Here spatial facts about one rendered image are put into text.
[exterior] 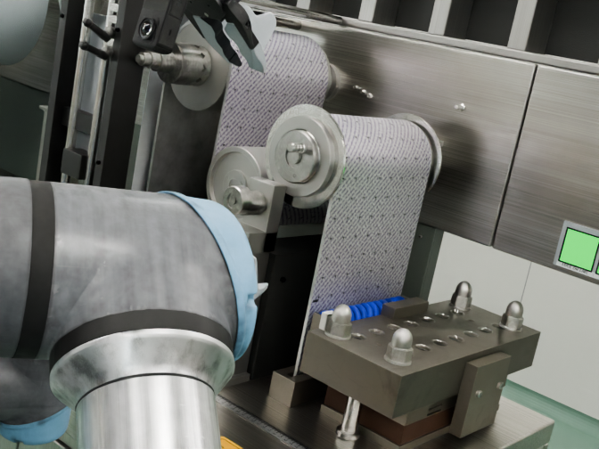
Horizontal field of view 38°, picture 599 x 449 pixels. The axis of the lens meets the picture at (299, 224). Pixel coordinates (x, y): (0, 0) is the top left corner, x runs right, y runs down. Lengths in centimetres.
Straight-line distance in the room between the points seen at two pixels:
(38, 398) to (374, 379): 43
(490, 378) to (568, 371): 272
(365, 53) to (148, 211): 106
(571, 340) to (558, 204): 261
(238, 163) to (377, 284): 29
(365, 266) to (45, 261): 85
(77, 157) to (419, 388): 63
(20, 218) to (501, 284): 363
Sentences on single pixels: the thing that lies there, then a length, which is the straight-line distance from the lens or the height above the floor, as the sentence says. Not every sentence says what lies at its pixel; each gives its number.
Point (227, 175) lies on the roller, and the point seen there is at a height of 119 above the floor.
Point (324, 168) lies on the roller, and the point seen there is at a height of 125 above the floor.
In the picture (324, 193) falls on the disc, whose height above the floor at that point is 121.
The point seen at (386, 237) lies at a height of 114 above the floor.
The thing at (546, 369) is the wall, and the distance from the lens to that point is 405.
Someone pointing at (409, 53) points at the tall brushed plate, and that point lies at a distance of 154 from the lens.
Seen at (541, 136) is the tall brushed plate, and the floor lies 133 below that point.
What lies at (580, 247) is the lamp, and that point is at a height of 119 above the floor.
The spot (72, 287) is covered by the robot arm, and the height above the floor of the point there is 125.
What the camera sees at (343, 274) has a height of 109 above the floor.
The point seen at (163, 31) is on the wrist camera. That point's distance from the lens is 98.
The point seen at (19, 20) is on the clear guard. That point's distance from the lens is 206.
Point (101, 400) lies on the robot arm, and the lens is 53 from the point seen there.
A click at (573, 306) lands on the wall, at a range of 396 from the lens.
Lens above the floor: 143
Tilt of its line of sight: 13 degrees down
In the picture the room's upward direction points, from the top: 11 degrees clockwise
